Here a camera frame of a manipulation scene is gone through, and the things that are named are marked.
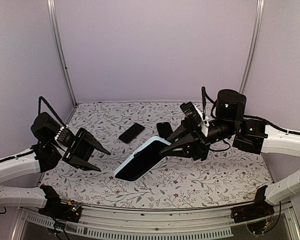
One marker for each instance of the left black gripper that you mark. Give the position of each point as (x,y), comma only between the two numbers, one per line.
(81,149)

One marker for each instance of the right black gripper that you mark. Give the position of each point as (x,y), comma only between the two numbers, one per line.
(196,145)

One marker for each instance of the light blue phone case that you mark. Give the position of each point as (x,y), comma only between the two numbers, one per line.
(142,160)

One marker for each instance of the black phone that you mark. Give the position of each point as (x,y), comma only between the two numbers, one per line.
(131,133)

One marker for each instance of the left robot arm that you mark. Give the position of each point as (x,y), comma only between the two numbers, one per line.
(55,143)

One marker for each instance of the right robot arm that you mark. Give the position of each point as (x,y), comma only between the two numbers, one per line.
(252,134)

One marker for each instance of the floral patterned table mat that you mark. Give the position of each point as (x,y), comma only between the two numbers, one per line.
(228,176)

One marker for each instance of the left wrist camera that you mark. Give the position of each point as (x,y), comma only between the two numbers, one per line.
(65,137)

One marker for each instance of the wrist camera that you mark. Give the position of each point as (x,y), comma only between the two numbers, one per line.
(192,113)
(65,137)

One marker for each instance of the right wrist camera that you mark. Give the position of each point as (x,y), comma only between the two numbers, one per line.
(192,113)

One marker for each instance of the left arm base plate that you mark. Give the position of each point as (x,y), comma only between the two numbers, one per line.
(70,212)

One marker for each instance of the front aluminium rail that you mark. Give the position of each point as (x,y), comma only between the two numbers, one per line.
(113,223)

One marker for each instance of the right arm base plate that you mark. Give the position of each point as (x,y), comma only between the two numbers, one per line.
(251,211)

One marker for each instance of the left aluminium frame post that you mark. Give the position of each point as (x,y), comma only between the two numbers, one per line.
(51,7)

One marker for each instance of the aluminium frame post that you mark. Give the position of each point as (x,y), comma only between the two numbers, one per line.
(51,7)
(260,4)

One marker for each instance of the right aluminium frame post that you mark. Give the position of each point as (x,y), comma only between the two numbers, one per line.
(260,4)

